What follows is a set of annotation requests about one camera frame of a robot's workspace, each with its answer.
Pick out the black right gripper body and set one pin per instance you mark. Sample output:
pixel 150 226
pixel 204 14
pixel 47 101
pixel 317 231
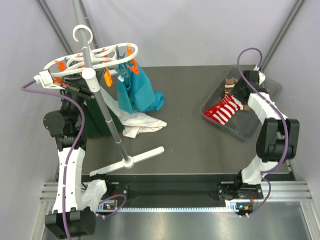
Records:
pixel 236 91

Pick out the white round clip hanger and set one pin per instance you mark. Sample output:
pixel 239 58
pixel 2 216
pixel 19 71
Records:
pixel 104 57

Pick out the clear plastic bin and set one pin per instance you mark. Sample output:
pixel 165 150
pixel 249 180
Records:
pixel 260 106

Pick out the grey stand pole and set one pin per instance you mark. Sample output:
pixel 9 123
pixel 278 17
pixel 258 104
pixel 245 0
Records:
pixel 89 74
pixel 86 19

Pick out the brown striped sock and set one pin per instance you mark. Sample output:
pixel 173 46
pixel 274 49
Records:
pixel 229 84

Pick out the dark green cloth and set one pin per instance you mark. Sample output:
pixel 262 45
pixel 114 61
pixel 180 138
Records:
pixel 95 126

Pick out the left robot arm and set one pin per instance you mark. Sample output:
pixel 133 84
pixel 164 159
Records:
pixel 75 206

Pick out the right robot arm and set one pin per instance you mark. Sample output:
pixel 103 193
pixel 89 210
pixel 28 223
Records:
pixel 277 141

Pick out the near grey stand pole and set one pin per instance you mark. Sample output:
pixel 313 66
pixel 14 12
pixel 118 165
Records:
pixel 89 74

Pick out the white cloth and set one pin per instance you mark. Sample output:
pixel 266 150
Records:
pixel 135 123

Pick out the aluminium frame rail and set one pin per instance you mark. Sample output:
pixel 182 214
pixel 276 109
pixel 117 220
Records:
pixel 142 197

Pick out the teal blue cloth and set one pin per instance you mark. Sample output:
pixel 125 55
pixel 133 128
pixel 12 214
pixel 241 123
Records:
pixel 135 92

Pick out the orange clothes peg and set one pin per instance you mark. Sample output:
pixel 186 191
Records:
pixel 108 78

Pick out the orange peg on teal cloth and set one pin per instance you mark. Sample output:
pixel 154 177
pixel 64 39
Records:
pixel 133 66

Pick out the near white stand foot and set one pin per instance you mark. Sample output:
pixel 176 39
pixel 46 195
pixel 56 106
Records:
pixel 132 160

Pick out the red white striped sock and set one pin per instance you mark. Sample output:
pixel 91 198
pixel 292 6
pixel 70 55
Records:
pixel 224 110

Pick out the teal green clothes peg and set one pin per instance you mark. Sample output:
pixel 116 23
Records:
pixel 122 72

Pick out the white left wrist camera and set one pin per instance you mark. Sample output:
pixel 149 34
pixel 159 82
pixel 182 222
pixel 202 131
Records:
pixel 45 79

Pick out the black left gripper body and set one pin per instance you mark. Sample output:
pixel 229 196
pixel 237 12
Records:
pixel 78 88

